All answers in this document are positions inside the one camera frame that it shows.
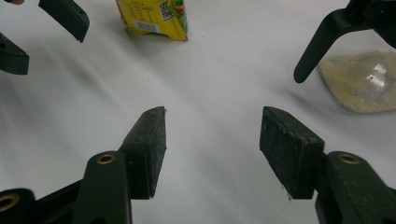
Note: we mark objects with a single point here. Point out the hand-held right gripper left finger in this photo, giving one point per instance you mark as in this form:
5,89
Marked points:
144,155

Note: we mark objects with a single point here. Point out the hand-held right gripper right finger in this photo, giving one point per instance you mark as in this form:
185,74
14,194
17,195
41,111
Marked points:
289,155

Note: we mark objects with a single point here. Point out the yellow green seasoning packet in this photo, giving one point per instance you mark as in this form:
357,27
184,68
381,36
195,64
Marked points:
149,12

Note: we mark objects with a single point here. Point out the glass seasoning jar black lid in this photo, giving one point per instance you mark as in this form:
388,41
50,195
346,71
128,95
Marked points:
358,84

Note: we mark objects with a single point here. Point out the white paper sheet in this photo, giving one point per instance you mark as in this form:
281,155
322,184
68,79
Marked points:
202,77

